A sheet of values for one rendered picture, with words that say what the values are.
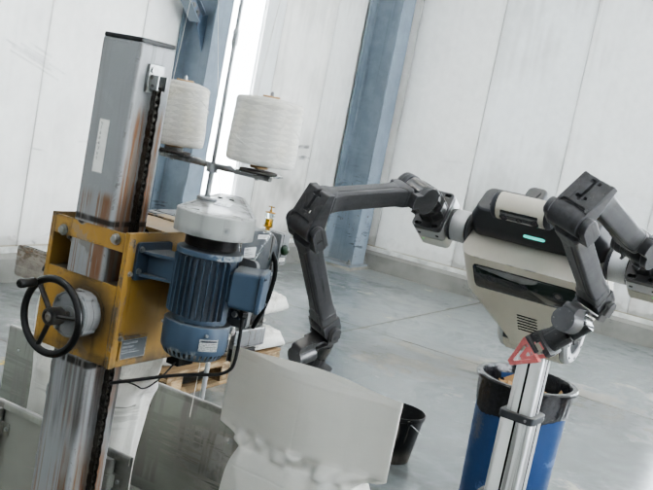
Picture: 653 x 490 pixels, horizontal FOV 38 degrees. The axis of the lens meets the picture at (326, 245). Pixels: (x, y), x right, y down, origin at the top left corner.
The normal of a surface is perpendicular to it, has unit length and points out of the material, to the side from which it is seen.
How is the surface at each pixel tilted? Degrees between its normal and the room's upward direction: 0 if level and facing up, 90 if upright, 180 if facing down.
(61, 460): 90
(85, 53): 90
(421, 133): 90
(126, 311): 90
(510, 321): 130
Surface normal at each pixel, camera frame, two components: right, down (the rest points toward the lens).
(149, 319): 0.85, 0.23
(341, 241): -0.50, 0.02
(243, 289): -0.11, 0.11
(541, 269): -0.20, -0.74
